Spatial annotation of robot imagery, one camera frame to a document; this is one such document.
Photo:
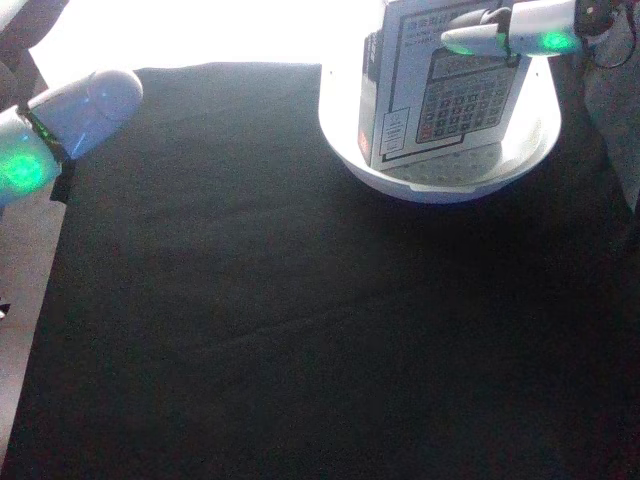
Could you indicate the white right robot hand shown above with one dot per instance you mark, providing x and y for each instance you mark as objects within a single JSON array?
[{"x": 540, "y": 30}]

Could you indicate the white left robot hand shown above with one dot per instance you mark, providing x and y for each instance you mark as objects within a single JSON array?
[{"x": 85, "y": 110}]

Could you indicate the black table cloth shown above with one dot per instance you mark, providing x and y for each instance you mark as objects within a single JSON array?
[{"x": 300, "y": 300}]

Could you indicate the white perforated plastic basket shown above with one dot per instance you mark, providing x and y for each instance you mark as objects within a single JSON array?
[{"x": 450, "y": 185}]

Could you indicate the blue calculator box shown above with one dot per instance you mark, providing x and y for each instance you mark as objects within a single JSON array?
[{"x": 410, "y": 75}]

